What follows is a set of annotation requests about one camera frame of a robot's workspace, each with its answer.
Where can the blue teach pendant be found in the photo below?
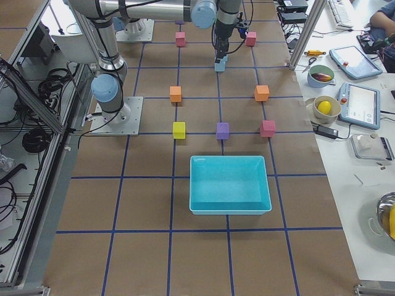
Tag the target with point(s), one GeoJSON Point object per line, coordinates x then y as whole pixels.
{"type": "Point", "coordinates": [360, 106]}
{"type": "Point", "coordinates": [354, 62]}

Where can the red foam block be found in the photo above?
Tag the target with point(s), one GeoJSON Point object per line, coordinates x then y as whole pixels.
{"type": "Point", "coordinates": [180, 39]}
{"type": "Point", "coordinates": [251, 39]}

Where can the metal bowl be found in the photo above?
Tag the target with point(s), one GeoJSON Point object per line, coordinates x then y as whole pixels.
{"type": "Point", "coordinates": [385, 214]}

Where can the black power adapter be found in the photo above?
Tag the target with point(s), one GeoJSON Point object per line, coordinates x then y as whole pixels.
{"type": "Point", "coordinates": [326, 132]}

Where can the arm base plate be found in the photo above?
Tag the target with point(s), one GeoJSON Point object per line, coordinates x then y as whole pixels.
{"type": "Point", "coordinates": [140, 31]}
{"type": "Point", "coordinates": [126, 122]}

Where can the orange foam block front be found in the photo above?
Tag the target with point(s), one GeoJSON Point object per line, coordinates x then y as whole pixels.
{"type": "Point", "coordinates": [261, 93]}

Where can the green bowl with fruit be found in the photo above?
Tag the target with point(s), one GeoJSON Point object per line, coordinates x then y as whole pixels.
{"type": "Point", "coordinates": [320, 76]}

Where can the yellow foam block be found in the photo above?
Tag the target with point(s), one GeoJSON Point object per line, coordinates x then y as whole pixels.
{"type": "Point", "coordinates": [179, 130]}

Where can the digital kitchen scale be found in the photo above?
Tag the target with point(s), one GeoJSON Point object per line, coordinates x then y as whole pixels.
{"type": "Point", "coordinates": [370, 147]}

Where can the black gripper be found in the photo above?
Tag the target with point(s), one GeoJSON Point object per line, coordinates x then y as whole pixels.
{"type": "Point", "coordinates": [221, 32]}

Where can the beige bowl with lemon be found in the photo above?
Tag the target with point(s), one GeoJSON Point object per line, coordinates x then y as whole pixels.
{"type": "Point", "coordinates": [325, 109]}

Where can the light blue foam block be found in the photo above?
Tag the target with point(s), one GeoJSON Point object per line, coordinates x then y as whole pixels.
{"type": "Point", "coordinates": [224, 60]}

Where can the red foam block far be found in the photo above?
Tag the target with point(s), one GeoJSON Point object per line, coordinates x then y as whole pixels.
{"type": "Point", "coordinates": [251, 39]}

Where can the teal plastic tray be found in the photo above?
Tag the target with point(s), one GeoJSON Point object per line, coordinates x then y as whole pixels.
{"type": "Point", "coordinates": [228, 185]}

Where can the orange foam block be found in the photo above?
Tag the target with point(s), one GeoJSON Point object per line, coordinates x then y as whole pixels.
{"type": "Point", "coordinates": [261, 93]}
{"type": "Point", "coordinates": [175, 94]}

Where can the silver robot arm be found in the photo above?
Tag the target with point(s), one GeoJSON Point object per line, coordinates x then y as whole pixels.
{"type": "Point", "coordinates": [101, 15]}

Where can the red foam block corner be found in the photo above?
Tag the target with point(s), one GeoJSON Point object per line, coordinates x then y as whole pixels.
{"type": "Point", "coordinates": [267, 128]}

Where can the purple foam block right side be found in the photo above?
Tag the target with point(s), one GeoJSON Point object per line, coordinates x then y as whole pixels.
{"type": "Point", "coordinates": [222, 131]}

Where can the scissors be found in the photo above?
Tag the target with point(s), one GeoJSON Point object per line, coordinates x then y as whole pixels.
{"type": "Point", "coordinates": [310, 63]}

